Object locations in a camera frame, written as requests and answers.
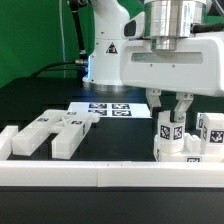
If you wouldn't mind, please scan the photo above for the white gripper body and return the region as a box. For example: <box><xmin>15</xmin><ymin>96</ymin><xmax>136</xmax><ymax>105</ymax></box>
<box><xmin>120</xmin><ymin>35</ymin><xmax>224</xmax><ymax>97</ymax></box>

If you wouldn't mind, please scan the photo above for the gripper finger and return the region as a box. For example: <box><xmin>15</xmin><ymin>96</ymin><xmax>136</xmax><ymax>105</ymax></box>
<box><xmin>146</xmin><ymin>89</ymin><xmax>162</xmax><ymax>117</ymax></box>
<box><xmin>170</xmin><ymin>92</ymin><xmax>194</xmax><ymax>123</ymax></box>

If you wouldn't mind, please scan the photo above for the white chair seat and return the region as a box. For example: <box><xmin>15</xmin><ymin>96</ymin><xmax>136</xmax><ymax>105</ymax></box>
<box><xmin>153</xmin><ymin>133</ymin><xmax>224</xmax><ymax>162</ymax></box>

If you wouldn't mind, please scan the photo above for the white chair back piece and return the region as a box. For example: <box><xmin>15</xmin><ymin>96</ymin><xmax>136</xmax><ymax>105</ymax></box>
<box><xmin>12</xmin><ymin>109</ymin><xmax>100</xmax><ymax>160</ymax></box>

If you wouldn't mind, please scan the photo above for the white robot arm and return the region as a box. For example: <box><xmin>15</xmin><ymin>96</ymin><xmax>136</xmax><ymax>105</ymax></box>
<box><xmin>68</xmin><ymin>0</ymin><xmax>224</xmax><ymax>122</ymax></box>

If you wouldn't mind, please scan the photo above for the white sheet with tags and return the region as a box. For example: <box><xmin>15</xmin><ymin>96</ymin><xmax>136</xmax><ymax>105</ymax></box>
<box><xmin>68</xmin><ymin>102</ymin><xmax>150</xmax><ymax>118</ymax></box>

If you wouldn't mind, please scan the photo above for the white U-shaped fence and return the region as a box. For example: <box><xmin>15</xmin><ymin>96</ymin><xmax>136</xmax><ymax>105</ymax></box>
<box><xmin>0</xmin><ymin>126</ymin><xmax>224</xmax><ymax>188</ymax></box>

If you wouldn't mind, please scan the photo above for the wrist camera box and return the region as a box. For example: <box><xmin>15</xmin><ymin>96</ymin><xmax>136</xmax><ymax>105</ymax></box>
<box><xmin>123</xmin><ymin>12</ymin><xmax>145</xmax><ymax>39</ymax></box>

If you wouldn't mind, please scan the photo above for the black cable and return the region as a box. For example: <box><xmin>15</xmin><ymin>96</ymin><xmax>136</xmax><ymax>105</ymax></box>
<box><xmin>31</xmin><ymin>60</ymin><xmax>88</xmax><ymax>78</ymax></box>

